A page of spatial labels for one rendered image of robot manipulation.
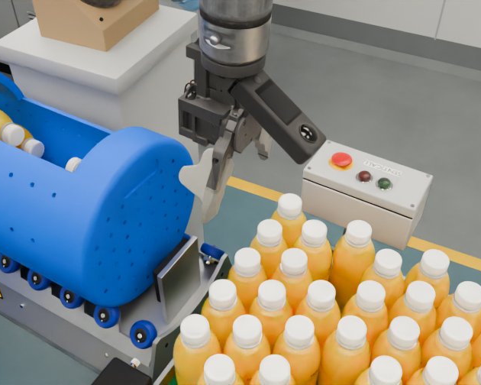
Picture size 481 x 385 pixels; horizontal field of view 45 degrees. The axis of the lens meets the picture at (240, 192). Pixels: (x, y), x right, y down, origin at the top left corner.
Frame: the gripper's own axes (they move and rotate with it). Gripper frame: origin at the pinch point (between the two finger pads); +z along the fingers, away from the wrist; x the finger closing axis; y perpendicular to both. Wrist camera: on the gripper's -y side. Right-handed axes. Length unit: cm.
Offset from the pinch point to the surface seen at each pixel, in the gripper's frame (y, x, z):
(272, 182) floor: 53, -131, 123
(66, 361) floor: 70, -15, 126
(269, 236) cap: -1.8, -7.4, 14.1
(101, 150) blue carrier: 21.6, 2.2, 1.2
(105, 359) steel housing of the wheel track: 16.9, 12.9, 37.7
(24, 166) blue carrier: 30.9, 8.6, 4.2
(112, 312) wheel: 16.2, 10.2, 26.9
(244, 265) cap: -1.4, -0.4, 14.2
